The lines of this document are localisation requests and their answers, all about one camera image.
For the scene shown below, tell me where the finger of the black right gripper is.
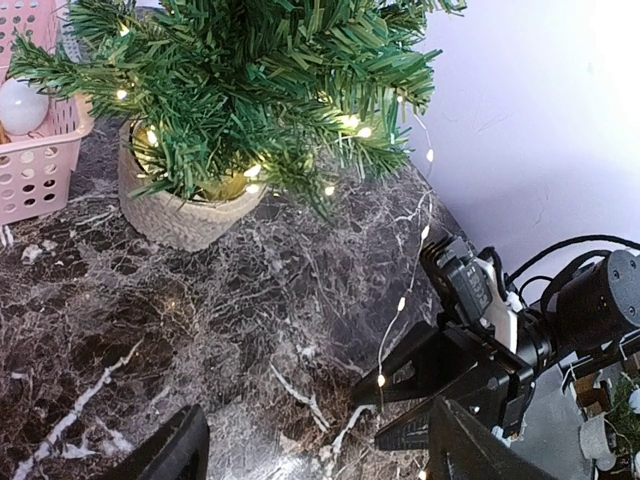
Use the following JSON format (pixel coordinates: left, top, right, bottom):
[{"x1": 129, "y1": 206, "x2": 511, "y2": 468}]
[
  {"x1": 374, "y1": 393, "x2": 436, "y2": 451},
  {"x1": 351, "y1": 322, "x2": 471, "y2": 406}
]

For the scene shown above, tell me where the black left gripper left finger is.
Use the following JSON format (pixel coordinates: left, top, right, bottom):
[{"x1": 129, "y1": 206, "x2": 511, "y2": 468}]
[{"x1": 99, "y1": 404, "x2": 210, "y2": 480}]

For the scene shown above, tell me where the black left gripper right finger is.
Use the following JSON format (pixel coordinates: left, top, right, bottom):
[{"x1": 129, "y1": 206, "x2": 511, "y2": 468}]
[{"x1": 428, "y1": 396, "x2": 552, "y2": 480}]

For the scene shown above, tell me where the small green christmas tree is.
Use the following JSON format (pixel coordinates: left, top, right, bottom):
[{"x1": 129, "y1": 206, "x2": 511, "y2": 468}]
[{"x1": 9, "y1": 1, "x2": 466, "y2": 214}]

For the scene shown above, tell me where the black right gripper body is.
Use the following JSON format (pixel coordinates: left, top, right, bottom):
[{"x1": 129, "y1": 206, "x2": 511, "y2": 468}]
[{"x1": 443, "y1": 250, "x2": 639, "y2": 437}]

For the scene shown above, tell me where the white ball ornament right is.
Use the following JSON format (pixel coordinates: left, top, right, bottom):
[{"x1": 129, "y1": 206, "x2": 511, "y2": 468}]
[{"x1": 1, "y1": 79, "x2": 49, "y2": 136}]

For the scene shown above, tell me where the pink plastic basket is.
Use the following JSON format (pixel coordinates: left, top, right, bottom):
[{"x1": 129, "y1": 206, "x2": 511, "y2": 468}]
[{"x1": 1, "y1": 1, "x2": 94, "y2": 225}]

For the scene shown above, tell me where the beige tree pot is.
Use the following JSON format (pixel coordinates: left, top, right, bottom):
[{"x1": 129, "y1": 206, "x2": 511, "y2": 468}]
[{"x1": 118, "y1": 122, "x2": 266, "y2": 252}]

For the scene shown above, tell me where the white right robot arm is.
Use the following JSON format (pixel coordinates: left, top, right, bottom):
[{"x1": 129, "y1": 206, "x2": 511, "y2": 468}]
[{"x1": 351, "y1": 235, "x2": 639, "y2": 451}]

